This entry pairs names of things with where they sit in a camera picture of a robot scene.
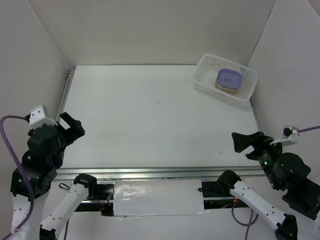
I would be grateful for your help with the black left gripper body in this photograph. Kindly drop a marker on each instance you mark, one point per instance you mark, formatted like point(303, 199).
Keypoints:
point(58, 158)

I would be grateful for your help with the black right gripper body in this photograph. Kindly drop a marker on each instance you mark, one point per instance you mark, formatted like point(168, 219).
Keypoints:
point(264, 152)

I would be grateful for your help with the purple panda plate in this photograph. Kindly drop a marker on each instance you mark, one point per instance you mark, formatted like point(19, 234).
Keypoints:
point(226, 90)
point(229, 79)

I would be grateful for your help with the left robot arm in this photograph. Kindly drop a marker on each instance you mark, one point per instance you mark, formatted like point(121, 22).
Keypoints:
point(32, 179)

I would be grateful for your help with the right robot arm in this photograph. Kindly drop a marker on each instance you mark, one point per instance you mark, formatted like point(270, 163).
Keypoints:
point(288, 201)

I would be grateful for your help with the white plastic bin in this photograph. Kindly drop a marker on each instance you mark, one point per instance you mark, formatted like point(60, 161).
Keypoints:
point(205, 75)

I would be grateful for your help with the white foil cover sheet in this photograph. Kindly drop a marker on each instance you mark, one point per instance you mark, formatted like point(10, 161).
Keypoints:
point(158, 198)

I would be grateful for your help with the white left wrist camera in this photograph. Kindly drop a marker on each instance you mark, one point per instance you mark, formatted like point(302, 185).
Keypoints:
point(39, 117)

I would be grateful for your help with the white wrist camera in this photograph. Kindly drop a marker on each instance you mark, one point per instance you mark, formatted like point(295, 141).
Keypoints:
point(39, 117)
point(290, 136)

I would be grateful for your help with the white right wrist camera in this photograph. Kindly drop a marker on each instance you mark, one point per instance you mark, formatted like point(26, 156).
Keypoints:
point(290, 136)

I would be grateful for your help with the aluminium table edge rail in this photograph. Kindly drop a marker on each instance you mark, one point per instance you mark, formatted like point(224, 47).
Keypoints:
point(151, 173)

